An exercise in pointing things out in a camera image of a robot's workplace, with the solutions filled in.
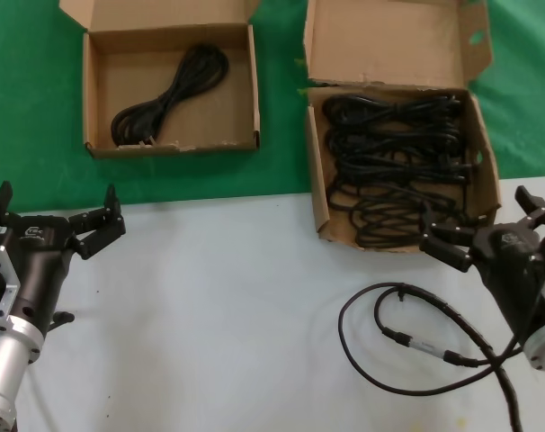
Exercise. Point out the green cloth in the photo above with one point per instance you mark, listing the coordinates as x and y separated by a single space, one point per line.
29 90

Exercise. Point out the torn brown cardboard box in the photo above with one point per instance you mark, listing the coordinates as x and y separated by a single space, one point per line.
385 40

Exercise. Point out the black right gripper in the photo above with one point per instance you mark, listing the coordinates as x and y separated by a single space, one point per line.
511 270

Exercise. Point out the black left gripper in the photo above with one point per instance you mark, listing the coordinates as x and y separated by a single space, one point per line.
41 265

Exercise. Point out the small black knob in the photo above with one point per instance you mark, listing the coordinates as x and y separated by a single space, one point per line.
63 318

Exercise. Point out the shallow brown cardboard box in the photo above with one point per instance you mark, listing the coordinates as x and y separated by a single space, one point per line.
209 112

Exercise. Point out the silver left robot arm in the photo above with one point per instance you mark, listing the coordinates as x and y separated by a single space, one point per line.
5 364

